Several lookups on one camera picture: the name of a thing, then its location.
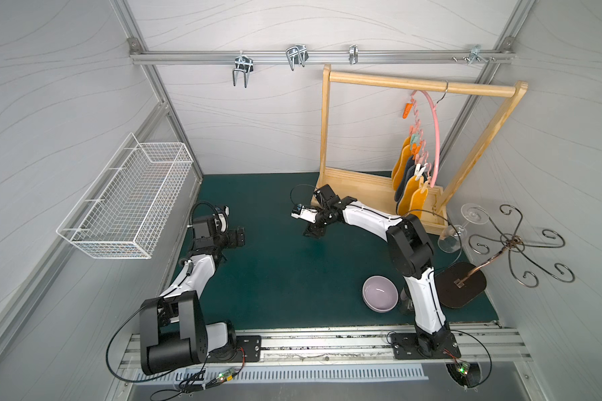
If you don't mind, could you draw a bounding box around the metal glass holder stand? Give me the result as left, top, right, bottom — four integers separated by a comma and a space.
435, 204, 576, 309

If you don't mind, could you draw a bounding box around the white vented strip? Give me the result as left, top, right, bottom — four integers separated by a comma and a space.
134, 363, 430, 386

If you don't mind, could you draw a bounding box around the metal double hook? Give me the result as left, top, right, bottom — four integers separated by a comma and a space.
232, 53, 254, 88

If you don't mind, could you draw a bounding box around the yellow insole front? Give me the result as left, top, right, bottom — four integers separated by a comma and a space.
410, 182, 429, 219

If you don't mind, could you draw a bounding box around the hanging wine glass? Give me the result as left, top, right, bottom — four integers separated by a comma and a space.
461, 203, 490, 225

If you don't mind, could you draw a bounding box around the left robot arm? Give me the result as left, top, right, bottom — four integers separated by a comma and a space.
140, 202, 245, 375

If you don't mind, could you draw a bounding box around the purple bowl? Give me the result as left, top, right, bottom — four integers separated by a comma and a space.
362, 276, 399, 313

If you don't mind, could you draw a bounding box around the dark navy insole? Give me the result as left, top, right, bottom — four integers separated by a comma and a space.
394, 159, 416, 202

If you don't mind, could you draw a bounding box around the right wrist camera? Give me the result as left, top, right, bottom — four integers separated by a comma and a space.
291, 204, 319, 224

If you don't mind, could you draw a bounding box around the pink clip hanger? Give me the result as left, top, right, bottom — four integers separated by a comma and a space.
401, 82, 449, 187

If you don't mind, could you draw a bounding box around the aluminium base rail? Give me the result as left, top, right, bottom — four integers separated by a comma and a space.
119, 322, 533, 367

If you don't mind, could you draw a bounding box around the small metal hook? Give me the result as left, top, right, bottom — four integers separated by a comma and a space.
349, 44, 359, 65

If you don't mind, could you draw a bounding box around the metal corner hook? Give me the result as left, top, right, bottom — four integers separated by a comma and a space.
451, 45, 496, 65

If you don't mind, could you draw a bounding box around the yellow insole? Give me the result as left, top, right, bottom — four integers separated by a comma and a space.
410, 182, 429, 219
397, 176, 421, 215
391, 137, 412, 190

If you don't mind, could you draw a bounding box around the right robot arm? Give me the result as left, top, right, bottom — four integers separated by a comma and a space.
291, 185, 453, 358

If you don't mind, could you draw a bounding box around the aluminium top rail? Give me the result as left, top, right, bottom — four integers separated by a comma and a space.
130, 46, 516, 68

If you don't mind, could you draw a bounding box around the wooden clothes rack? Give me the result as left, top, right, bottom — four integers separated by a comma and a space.
317, 65, 528, 235

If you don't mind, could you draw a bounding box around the white wire basket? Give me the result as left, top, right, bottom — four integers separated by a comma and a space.
56, 133, 192, 260

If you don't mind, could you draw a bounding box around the metal loop hook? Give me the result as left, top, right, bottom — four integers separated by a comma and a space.
285, 44, 309, 71

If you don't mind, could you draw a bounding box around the yellow insole back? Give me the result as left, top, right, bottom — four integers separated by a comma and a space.
391, 137, 412, 190

